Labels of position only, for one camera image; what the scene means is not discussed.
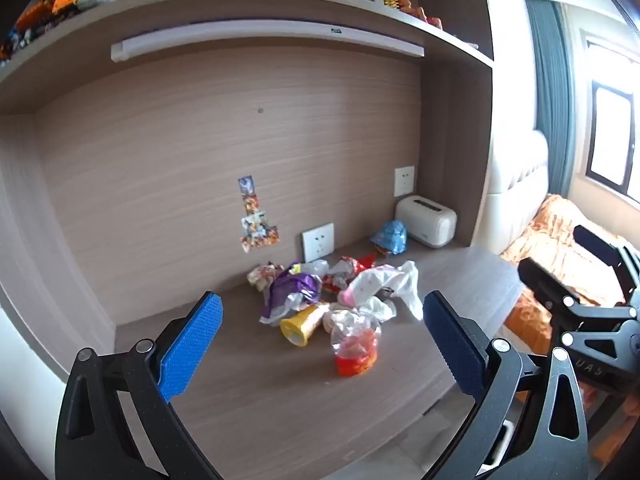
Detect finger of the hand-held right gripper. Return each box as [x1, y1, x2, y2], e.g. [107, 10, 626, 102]
[517, 257, 638, 322]
[573, 225, 640, 286]

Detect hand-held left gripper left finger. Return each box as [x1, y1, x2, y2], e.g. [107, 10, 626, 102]
[54, 291, 224, 480]

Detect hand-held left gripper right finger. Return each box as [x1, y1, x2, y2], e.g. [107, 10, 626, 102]
[421, 290, 591, 480]

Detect purple snack wrapper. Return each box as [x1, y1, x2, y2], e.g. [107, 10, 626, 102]
[259, 264, 323, 327]

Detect red and white snack wrapper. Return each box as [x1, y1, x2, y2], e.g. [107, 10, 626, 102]
[322, 254, 378, 293]

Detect orange patterned blanket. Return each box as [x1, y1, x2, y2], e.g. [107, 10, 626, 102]
[500, 194, 640, 463]

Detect white plastic bag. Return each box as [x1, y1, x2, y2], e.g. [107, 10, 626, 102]
[357, 260, 425, 323]

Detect floral crumpled wrapper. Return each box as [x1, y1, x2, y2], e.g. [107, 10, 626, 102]
[246, 262, 286, 293]

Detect clear bag with red contents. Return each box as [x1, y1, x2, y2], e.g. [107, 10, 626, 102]
[330, 317, 383, 378]

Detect white padded headboard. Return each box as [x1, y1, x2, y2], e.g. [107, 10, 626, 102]
[487, 129, 550, 256]

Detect pink dotted white wrapper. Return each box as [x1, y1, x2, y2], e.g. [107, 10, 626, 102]
[337, 266, 403, 307]

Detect yellow paper cup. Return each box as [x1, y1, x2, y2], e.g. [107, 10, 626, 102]
[279, 302, 331, 347]

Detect dark framed window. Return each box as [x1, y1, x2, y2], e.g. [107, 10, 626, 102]
[582, 35, 640, 196]

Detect blue snack wrapper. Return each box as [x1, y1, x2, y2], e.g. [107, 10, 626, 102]
[370, 219, 408, 256]

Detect cream toaster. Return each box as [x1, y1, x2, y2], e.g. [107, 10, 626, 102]
[396, 195, 458, 249]

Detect teal curtain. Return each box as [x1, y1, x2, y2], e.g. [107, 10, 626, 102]
[525, 0, 576, 196]

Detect white light bar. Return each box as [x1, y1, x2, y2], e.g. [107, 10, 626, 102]
[111, 20, 426, 63]

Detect wooden shelf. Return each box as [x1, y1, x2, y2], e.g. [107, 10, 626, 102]
[0, 0, 496, 116]

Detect colourful wall stickers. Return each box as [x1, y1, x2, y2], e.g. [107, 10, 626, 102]
[237, 176, 280, 253]

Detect white wall socket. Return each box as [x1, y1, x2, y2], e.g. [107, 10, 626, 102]
[301, 222, 336, 263]
[393, 165, 416, 198]

